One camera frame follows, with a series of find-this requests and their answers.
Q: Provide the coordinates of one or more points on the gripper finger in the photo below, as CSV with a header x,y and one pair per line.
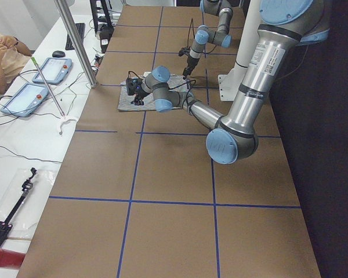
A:
x,y
137,102
186,72

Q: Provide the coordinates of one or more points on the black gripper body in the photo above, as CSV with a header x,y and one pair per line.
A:
x,y
190,62
138,94

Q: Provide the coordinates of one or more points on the navy white striped polo shirt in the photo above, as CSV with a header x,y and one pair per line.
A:
x,y
128,103

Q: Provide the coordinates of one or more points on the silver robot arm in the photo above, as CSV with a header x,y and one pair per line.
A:
x,y
224,11
271,29

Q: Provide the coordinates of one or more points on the black power box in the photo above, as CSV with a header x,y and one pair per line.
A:
x,y
105,35

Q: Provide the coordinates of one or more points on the white plastic hook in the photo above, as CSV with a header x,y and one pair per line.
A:
x,y
63,121

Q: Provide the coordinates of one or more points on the far blue teach pendant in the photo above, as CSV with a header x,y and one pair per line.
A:
x,y
56,69

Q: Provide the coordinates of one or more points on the blue teach pendant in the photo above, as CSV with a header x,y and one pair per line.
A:
x,y
56,69
26,100

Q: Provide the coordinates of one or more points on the black computer mouse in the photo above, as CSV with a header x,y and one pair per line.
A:
x,y
58,54

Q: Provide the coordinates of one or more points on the green tipped metal rod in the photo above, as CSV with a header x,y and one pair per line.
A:
x,y
48,87

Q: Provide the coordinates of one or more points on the near blue teach pendant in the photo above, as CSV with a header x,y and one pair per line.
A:
x,y
26,100

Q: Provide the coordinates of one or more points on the seated person beige shirt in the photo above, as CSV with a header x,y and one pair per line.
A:
x,y
14,55

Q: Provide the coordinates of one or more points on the black tripod stick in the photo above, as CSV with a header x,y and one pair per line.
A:
x,y
6,226

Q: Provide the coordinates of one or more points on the red cylinder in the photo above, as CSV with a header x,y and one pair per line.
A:
x,y
11,259

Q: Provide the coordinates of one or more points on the white mounting post base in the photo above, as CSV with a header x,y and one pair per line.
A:
x,y
229,84

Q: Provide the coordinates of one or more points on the aluminium frame post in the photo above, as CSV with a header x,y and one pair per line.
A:
x,y
70,26

